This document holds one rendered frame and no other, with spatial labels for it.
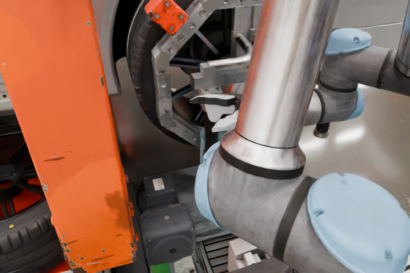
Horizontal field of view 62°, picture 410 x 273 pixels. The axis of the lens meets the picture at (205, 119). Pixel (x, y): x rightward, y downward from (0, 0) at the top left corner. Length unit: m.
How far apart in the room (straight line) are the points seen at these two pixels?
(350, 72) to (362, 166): 1.56
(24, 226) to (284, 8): 1.01
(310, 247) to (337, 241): 0.04
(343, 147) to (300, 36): 1.97
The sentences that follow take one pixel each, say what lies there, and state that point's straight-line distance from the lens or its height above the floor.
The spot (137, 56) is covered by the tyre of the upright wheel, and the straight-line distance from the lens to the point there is 1.05.
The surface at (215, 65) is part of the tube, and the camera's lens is 0.81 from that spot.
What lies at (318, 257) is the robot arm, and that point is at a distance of 0.43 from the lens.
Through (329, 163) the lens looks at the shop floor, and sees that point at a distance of 2.19.
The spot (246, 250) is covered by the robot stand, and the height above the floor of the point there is 0.77.
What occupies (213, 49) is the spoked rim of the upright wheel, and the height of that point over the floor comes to 0.92.
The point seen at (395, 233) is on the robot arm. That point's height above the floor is 1.04.
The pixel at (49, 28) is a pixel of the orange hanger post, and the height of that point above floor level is 1.16.
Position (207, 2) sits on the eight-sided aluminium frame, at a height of 1.10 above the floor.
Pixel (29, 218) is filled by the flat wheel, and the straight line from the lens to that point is 1.22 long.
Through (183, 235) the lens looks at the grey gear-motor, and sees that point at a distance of 1.23.
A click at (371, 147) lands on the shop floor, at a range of 2.42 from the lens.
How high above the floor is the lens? 1.34
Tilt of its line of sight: 33 degrees down
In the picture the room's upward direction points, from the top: straight up
